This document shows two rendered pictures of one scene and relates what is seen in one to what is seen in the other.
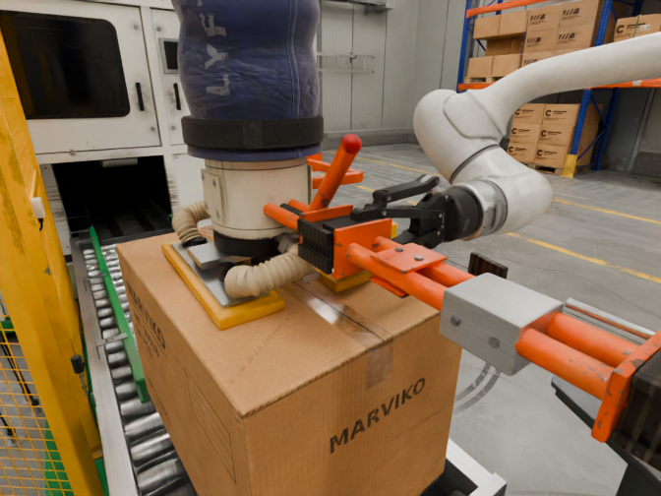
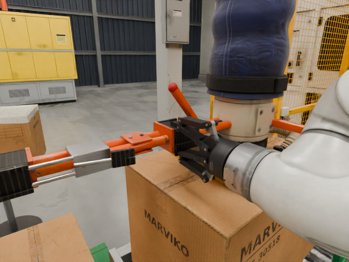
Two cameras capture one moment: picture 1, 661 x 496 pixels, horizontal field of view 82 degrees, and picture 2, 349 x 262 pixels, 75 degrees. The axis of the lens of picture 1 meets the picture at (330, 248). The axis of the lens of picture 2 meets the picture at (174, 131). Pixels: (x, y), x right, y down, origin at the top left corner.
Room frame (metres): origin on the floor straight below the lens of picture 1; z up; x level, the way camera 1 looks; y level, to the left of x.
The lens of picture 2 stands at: (0.44, -0.55, 1.39)
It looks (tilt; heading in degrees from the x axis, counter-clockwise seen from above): 18 degrees down; 89
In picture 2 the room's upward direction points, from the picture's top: straight up
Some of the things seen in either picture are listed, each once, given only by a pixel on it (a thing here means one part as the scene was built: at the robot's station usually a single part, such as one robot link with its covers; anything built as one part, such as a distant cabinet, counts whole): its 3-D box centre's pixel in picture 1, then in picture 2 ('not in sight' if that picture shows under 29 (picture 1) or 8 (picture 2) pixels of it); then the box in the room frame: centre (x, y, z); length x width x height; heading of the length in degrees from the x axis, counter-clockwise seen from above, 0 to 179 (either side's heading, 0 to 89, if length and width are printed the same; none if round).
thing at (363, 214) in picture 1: (370, 206); (178, 121); (0.46, -0.05, 1.24); 0.05 x 0.01 x 0.03; 125
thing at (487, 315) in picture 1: (497, 319); (89, 157); (0.27, -0.14, 1.20); 0.07 x 0.07 x 0.04; 35
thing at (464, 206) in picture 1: (437, 218); (218, 156); (0.53, -0.15, 1.20); 0.09 x 0.07 x 0.08; 125
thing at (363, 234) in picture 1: (344, 237); (176, 133); (0.45, -0.02, 1.20); 0.10 x 0.08 x 0.06; 125
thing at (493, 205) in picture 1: (468, 210); (250, 170); (0.57, -0.21, 1.20); 0.09 x 0.06 x 0.09; 35
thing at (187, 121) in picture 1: (256, 128); (245, 80); (0.66, 0.12, 1.32); 0.23 x 0.23 x 0.04
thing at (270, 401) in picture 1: (272, 353); (230, 208); (0.65, 0.12, 0.87); 0.60 x 0.40 x 0.40; 38
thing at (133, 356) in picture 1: (98, 285); not in sight; (1.48, 1.01, 0.60); 1.60 x 0.10 x 0.09; 35
